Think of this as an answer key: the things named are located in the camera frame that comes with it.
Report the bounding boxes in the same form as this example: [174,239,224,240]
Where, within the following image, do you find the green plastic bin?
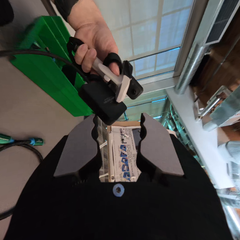
[9,16,93,117]

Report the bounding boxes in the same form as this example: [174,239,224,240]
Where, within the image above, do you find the black braided hub cable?
[0,50,90,83]

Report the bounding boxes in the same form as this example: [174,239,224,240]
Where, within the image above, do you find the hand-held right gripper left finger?
[53,114,102,177]

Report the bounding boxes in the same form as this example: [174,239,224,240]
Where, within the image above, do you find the person's left forearm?
[66,0,103,25]

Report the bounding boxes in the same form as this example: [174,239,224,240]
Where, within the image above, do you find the black bin divider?
[61,65,77,87]

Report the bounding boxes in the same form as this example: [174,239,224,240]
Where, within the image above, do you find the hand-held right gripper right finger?
[136,113,184,177]

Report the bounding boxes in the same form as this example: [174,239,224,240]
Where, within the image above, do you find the black braided cable green plugs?
[0,133,44,221]

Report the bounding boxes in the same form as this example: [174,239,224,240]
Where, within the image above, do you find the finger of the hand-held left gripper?
[115,75,132,103]

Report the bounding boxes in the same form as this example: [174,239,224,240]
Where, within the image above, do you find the person's left hand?
[74,20,121,77]

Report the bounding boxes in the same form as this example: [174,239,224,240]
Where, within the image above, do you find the black wrist brace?
[54,0,79,22]

